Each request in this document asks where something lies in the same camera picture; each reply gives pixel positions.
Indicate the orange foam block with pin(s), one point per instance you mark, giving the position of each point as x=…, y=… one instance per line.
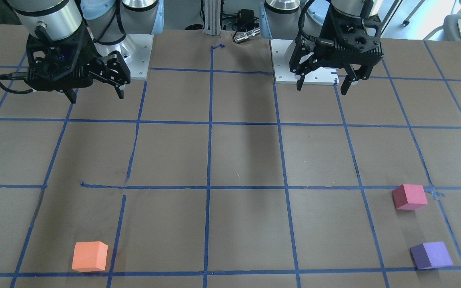
x=89, y=256

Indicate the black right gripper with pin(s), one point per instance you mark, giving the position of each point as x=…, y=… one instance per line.
x=87, y=51

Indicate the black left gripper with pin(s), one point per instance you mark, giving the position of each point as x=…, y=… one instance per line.
x=313, y=47

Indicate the pink foam block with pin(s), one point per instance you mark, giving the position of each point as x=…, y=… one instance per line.
x=409, y=197

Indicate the aluminium frame post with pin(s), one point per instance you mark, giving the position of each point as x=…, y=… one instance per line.
x=212, y=17

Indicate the purple foam block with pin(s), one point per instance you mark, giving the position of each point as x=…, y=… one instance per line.
x=430, y=255

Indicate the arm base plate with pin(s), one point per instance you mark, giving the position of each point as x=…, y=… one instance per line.
x=281, y=51
x=136, y=50

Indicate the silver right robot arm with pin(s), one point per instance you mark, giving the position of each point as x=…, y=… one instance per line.
x=108, y=22

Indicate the silver metal cylinder connector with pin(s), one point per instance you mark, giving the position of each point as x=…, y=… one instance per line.
x=246, y=36

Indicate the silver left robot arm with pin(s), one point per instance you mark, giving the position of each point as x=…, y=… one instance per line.
x=278, y=19

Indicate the black power adapter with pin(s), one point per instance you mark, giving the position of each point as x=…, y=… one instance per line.
x=243, y=20

